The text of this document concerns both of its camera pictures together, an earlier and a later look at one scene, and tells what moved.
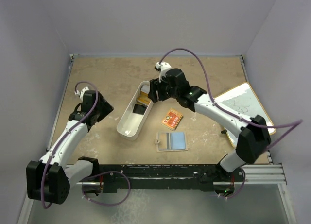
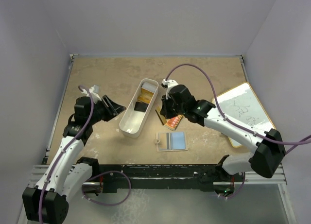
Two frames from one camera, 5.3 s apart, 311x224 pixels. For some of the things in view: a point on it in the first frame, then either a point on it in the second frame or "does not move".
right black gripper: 152,94 → 165,111
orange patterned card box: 172,119 does not move
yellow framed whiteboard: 242,99 does not move
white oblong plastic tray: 131,123 does not move
